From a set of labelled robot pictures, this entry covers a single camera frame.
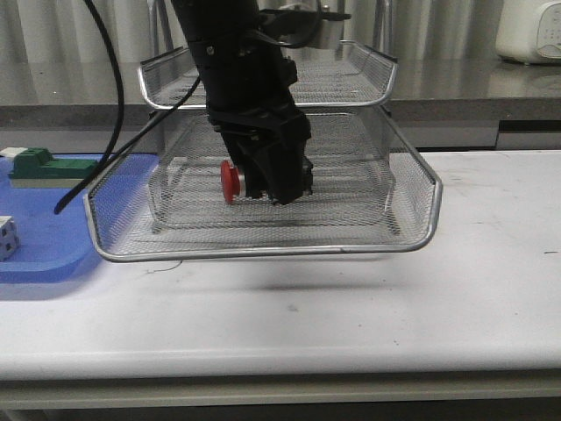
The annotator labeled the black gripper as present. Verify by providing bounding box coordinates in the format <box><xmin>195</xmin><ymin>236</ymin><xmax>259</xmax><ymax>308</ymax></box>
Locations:
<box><xmin>187</xmin><ymin>30</ymin><xmax>311</xmax><ymax>204</ymax></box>

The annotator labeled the red emergency stop button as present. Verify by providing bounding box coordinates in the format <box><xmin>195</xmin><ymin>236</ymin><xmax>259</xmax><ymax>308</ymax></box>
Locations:
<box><xmin>220</xmin><ymin>157</ymin><xmax>313</xmax><ymax>205</ymax></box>

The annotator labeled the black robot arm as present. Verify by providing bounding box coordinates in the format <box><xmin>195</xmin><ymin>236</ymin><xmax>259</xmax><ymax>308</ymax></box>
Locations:
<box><xmin>172</xmin><ymin>1</ymin><xmax>311</xmax><ymax>204</ymax></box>

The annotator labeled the silver mesh top tray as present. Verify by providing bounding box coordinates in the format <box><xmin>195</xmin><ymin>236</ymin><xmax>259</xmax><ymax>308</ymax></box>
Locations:
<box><xmin>138</xmin><ymin>40</ymin><xmax>397</xmax><ymax>110</ymax></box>

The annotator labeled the blue plastic tray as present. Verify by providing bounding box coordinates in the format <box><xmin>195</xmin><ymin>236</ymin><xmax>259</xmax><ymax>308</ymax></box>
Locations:
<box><xmin>0</xmin><ymin>153</ymin><xmax>160</xmax><ymax>285</ymax></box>

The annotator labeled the green terminal block module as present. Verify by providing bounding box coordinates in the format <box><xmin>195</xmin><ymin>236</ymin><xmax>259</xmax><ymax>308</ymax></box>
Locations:
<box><xmin>8</xmin><ymin>148</ymin><xmax>97</xmax><ymax>189</ymax></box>

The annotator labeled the white connector piece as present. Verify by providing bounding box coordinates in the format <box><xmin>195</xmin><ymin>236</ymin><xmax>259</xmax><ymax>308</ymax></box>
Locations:
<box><xmin>0</xmin><ymin>147</ymin><xmax>26</xmax><ymax>161</ymax></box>

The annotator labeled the white appliance on counter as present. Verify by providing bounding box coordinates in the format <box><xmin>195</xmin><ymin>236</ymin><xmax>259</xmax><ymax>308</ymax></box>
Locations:
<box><xmin>495</xmin><ymin>0</ymin><xmax>560</xmax><ymax>65</ymax></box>

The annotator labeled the silver metal rack frame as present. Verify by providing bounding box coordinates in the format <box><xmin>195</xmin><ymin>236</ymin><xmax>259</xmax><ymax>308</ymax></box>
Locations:
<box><xmin>146</xmin><ymin>0</ymin><xmax>401</xmax><ymax>236</ymax></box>

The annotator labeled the thin stray wire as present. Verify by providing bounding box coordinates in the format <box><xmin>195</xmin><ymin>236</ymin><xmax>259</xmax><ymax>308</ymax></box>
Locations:
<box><xmin>142</xmin><ymin>258</ymin><xmax>185</xmax><ymax>275</ymax></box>

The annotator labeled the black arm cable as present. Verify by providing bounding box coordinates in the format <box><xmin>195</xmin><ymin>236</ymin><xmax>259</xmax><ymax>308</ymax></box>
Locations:
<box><xmin>53</xmin><ymin>0</ymin><xmax>207</xmax><ymax>216</ymax></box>

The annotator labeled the white grey switch block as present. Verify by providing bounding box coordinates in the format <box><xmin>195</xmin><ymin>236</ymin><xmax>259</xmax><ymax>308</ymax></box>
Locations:
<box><xmin>0</xmin><ymin>216</ymin><xmax>20</xmax><ymax>261</ymax></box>

